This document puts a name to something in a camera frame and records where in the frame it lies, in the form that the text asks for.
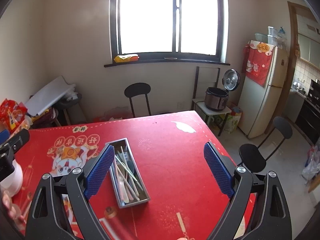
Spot plastic bags with blue item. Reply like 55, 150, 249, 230
277, 26, 288, 49

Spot white board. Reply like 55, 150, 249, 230
25, 76, 75, 117

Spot colourful shopping bag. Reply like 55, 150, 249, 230
212, 105, 243, 134

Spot beige printed box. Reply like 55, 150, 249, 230
15, 116, 33, 133

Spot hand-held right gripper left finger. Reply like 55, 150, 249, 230
25, 144, 115, 240

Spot red fridge cover cloth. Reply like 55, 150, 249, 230
242, 40, 275, 87

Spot red snack bag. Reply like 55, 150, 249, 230
0, 99, 28, 133

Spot black integrated stove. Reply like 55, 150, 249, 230
295, 79, 320, 145

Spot wooden door frame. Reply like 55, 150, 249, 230
265, 1, 320, 134

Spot dark windowsill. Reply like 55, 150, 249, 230
104, 60, 230, 68

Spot blue plastic spoon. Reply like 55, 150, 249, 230
126, 160, 137, 178

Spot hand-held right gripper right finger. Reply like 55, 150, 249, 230
203, 141, 293, 240

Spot white round container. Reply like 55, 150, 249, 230
0, 159, 23, 196

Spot black round-back chair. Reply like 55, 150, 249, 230
124, 82, 152, 118
239, 116, 293, 173

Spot yellow snack bag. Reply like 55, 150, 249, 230
114, 54, 139, 63

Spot cream refrigerator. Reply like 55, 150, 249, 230
237, 44, 289, 139

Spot person's left hand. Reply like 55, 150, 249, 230
1, 191, 17, 220

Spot black metal rack frame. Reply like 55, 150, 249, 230
194, 66, 221, 100

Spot red printed tablecloth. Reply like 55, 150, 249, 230
0, 110, 257, 240

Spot translucent red plastic bag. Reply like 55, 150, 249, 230
94, 107, 133, 123

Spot white plastic bags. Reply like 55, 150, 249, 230
301, 145, 320, 183

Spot dark round stool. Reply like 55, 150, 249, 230
56, 92, 87, 127

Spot small white side table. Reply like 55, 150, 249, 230
192, 99, 232, 137

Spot clear plastic storage containers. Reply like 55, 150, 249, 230
267, 26, 278, 47

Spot dark framed window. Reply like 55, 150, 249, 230
109, 0, 229, 63

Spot stainless steel utensil tray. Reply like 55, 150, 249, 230
105, 137, 151, 209

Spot green chopstick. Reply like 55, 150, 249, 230
115, 155, 137, 181

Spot grey kitchen counter cabinet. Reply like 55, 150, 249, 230
284, 90, 305, 123

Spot electric pressure cooker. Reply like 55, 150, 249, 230
205, 69, 240, 111

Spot glass-front upper kitchen cabinets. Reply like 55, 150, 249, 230
297, 32, 320, 70

